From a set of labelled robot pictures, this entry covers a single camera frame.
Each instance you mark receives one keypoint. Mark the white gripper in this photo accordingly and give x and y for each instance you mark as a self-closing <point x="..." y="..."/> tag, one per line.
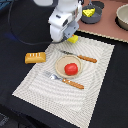
<point x="64" y="21"/>

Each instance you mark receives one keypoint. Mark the yellow toy butter box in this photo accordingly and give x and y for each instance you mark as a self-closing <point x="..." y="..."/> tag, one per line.
<point x="73" y="39"/>

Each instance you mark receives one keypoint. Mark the yellow toy cheese wedge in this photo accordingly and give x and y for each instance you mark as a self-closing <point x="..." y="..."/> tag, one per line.
<point x="88" y="12"/>

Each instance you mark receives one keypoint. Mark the orange toy bread loaf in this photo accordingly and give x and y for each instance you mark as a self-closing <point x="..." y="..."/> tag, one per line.
<point x="35" y="57"/>

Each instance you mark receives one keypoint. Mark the red toy tomato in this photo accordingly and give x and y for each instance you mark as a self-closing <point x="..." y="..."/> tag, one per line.
<point x="71" y="69"/>

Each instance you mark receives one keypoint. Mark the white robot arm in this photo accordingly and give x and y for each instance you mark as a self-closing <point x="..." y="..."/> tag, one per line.
<point x="54" y="3"/>

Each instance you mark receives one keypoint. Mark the grey toy saucepan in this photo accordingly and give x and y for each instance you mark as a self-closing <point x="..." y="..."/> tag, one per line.
<point x="98" y="6"/>

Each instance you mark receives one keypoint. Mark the round beige toy plate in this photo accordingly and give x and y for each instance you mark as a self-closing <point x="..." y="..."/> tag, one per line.
<point x="63" y="61"/>

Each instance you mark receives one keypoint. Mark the beige bowl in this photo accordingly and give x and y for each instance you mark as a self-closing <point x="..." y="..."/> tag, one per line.
<point x="122" y="15"/>

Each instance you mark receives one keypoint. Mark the beige woven placemat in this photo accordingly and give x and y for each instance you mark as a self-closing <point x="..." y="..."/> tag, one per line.
<point x="64" y="101"/>

